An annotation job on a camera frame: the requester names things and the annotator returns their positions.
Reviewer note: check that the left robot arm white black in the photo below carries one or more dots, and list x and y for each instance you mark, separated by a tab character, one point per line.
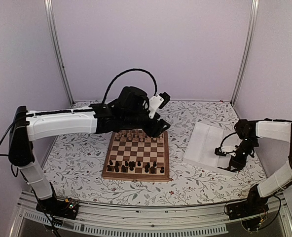
29	126

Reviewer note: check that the front aluminium rail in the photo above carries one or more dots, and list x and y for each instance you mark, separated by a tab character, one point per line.
96	219

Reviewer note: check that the white plastic compartment tray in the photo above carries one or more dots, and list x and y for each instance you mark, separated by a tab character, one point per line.
200	151

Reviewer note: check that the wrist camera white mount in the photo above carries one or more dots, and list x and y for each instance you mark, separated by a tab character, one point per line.
158	101
224	150

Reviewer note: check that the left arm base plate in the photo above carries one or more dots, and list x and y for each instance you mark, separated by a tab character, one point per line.
67	208

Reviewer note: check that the light rook far left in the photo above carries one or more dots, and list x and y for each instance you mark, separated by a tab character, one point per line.
118	135

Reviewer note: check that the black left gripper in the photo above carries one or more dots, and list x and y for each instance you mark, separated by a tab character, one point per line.
157	127

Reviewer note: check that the right aluminium frame post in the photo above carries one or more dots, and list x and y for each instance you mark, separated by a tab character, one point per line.
246	51

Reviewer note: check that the dark chess piece corner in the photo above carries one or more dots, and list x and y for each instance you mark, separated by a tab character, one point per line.
110	166

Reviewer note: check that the left aluminium frame post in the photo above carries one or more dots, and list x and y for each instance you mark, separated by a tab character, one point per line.
55	41

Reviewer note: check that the light king piece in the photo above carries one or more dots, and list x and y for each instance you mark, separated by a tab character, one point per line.
143	133

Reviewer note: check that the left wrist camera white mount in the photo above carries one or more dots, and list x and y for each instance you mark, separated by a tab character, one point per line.
158	101

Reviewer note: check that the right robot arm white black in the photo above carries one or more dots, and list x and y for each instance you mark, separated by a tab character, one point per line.
276	137

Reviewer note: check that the wooden chess board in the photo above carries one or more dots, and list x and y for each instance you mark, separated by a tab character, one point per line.
138	151

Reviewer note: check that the light bishop piece left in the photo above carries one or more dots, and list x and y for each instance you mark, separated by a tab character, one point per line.
130	134

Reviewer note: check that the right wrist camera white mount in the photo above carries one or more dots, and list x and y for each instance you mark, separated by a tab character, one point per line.
224	150

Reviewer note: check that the aluminium frame post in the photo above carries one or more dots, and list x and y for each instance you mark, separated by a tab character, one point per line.
55	41
246	51

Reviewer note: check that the dark wooden king piece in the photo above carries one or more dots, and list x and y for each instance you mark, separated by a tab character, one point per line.
131	167

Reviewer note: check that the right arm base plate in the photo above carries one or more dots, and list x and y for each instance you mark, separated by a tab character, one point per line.
255	209

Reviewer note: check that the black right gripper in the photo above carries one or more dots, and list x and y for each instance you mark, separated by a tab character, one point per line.
238	164

